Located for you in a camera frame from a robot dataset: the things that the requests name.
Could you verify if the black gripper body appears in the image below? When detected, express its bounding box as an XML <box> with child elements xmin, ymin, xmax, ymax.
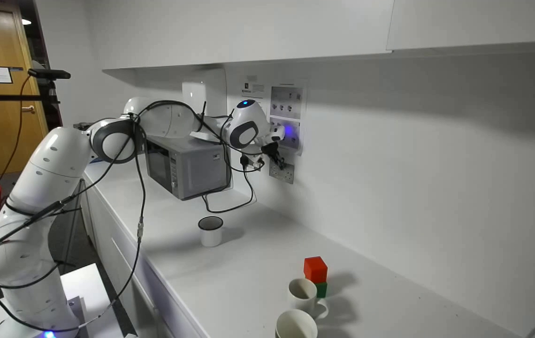
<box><xmin>255</xmin><ymin>139</ymin><xmax>283</xmax><ymax>163</ymax></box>

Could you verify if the steel double socket labelled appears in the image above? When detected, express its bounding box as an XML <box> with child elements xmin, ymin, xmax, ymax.
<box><xmin>266</xmin><ymin>157</ymin><xmax>296</xmax><ymax>186</ymax></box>

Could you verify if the white robot base table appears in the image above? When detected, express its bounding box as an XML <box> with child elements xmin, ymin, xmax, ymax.
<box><xmin>0</xmin><ymin>261</ymin><xmax>124</xmax><ymax>338</ymax></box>

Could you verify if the steel double socket with plug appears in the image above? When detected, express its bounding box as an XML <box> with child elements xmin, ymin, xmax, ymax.
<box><xmin>240</xmin><ymin>150</ymin><xmax>265</xmax><ymax>172</ymax></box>

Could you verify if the silver microwave oven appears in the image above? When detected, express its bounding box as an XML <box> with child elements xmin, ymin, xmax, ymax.
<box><xmin>144</xmin><ymin>133</ymin><xmax>234</xmax><ymax>202</ymax></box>

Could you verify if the white mug dark inside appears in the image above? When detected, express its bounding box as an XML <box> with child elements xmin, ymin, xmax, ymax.
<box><xmin>197</xmin><ymin>214</ymin><xmax>227</xmax><ymax>249</ymax></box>

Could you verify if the red cube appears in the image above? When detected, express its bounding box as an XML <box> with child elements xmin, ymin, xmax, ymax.
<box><xmin>302</xmin><ymin>255</ymin><xmax>330</xmax><ymax>287</ymax></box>

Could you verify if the small white mug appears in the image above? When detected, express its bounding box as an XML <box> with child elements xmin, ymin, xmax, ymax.
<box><xmin>287</xmin><ymin>276</ymin><xmax>332</xmax><ymax>323</ymax></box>

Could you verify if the mug with dark print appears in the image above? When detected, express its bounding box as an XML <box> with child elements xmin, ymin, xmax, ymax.
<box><xmin>274</xmin><ymin>308</ymin><xmax>321</xmax><ymax>338</ymax></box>

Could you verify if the black plug with cable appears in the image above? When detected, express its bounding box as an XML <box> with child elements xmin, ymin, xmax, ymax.
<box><xmin>201</xmin><ymin>154</ymin><xmax>259</xmax><ymax>216</ymax></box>

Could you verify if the wall power outlet panel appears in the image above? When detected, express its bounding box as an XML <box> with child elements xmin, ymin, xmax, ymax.
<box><xmin>234</xmin><ymin>77</ymin><xmax>310</xmax><ymax>156</ymax></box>

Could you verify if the white wall cabinet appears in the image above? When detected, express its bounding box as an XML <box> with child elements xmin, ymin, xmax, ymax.
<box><xmin>84</xmin><ymin>0</ymin><xmax>535</xmax><ymax>71</ymax></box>

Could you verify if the black camera stand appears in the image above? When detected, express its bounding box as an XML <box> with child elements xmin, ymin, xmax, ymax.
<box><xmin>0</xmin><ymin>65</ymin><xmax>73</xmax><ymax>129</ymax></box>

